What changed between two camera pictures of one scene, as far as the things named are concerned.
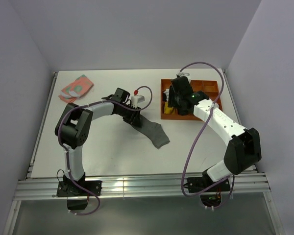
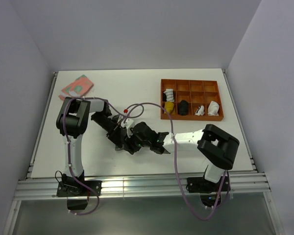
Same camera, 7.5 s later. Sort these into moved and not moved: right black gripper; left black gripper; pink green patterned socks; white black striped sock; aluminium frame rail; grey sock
Moved: left black gripper; grey sock; right black gripper
Not moved: aluminium frame rail; white black striped sock; pink green patterned socks
